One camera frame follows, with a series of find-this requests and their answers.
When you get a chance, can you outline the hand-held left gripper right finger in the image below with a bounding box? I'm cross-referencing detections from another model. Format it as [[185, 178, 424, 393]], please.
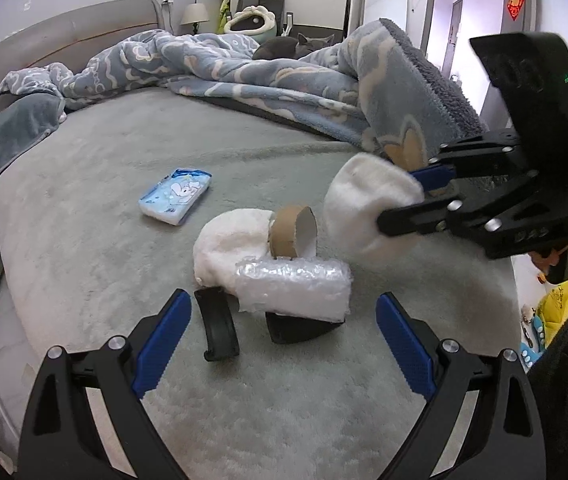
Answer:
[[375, 291, 547, 480]]

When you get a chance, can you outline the cardboard tube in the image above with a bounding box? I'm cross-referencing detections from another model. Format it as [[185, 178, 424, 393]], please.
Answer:
[[268, 205, 319, 261]]

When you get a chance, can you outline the black wedge plastic piece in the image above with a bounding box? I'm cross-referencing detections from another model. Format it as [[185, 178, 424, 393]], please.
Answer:
[[264, 310, 347, 345]]

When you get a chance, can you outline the blue patterned blanket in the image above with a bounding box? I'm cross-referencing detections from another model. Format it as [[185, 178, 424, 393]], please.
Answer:
[[0, 17, 484, 196]]

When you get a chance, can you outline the grey cat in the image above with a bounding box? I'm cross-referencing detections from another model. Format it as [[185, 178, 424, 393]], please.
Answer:
[[253, 32, 337, 61]]

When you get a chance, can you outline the bubble wrap roll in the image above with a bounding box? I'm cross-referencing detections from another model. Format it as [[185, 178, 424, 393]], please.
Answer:
[[234, 255, 352, 322]]

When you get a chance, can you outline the table lamp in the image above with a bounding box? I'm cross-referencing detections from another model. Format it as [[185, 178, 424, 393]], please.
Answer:
[[180, 2, 211, 36]]

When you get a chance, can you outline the blue-grey pillow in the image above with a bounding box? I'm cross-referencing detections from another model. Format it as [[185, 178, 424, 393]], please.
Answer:
[[0, 92, 67, 201]]

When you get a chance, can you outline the black curved plastic piece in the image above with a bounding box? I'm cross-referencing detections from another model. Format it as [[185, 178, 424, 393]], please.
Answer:
[[194, 287, 241, 363]]

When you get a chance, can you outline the cream and green cat bed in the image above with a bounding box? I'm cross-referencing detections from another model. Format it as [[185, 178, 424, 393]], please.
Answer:
[[224, 5, 277, 41]]

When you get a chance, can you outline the yellow bag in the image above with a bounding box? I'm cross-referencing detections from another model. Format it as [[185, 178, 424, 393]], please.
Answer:
[[536, 275, 568, 357]]

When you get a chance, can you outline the blue tissue packet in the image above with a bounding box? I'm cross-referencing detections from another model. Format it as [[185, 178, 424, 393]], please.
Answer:
[[138, 168, 213, 226]]

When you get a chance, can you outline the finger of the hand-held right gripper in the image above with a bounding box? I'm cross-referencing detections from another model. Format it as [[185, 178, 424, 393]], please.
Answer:
[[409, 130, 528, 193], [378, 170, 540, 238]]

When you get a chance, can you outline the black office chair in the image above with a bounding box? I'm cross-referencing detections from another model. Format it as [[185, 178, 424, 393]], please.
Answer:
[[234, 0, 289, 31]]

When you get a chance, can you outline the white fluffy cloth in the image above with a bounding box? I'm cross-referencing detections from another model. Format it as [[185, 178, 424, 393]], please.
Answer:
[[193, 210, 277, 297], [323, 154, 425, 266]]

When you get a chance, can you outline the grey upholstered bed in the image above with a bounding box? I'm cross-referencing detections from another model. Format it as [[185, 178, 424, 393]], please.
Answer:
[[0, 0, 522, 480]]

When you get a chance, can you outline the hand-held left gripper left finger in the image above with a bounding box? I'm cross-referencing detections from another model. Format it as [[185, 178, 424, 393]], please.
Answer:
[[16, 288, 192, 480]]

